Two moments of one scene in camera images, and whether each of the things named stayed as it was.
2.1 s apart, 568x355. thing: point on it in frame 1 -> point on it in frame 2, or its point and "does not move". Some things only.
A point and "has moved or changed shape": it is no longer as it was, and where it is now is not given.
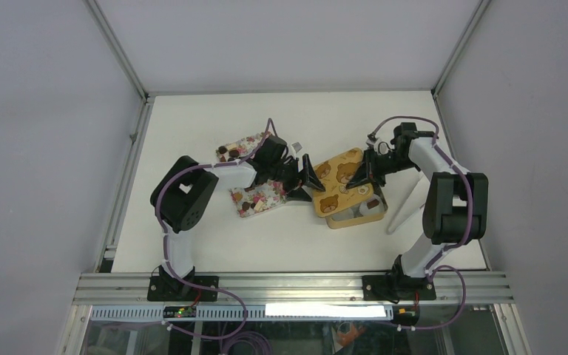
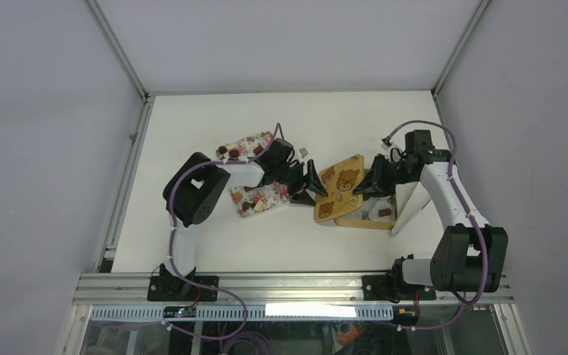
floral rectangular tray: [261, 196] does not move
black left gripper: [306, 174] does not move
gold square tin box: [367, 212] has moved or changed shape
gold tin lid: [334, 174] has moved or changed shape
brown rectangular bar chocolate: [370, 204] -> [384, 212]
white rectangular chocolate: [259, 205] does not move
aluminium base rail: [273, 288] does not move
